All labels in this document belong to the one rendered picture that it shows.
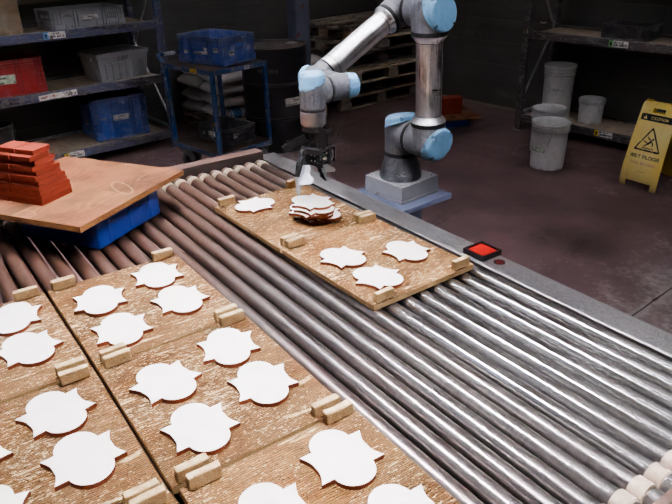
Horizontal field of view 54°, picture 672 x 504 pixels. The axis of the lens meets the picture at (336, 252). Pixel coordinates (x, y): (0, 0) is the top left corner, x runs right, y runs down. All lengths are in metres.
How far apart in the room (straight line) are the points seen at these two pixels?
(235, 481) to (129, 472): 0.18
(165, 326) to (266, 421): 0.43
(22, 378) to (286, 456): 0.61
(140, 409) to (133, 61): 5.02
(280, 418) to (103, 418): 0.33
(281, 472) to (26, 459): 0.45
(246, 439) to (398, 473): 0.28
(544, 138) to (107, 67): 3.62
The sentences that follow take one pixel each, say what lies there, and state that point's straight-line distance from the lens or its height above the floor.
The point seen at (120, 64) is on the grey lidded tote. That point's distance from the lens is 6.10.
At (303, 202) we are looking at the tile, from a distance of 2.05.
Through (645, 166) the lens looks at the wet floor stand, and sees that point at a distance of 5.25.
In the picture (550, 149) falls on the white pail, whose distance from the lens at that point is 5.44.
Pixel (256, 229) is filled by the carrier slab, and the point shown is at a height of 0.94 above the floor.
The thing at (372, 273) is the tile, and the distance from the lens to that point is 1.71.
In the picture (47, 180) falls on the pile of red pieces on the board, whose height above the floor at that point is 1.11.
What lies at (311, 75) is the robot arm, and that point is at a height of 1.39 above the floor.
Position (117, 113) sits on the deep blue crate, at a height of 0.36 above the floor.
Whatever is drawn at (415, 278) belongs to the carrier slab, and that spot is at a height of 0.94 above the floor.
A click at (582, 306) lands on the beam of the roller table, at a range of 1.71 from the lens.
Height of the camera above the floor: 1.75
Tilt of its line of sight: 26 degrees down
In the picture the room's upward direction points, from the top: 2 degrees counter-clockwise
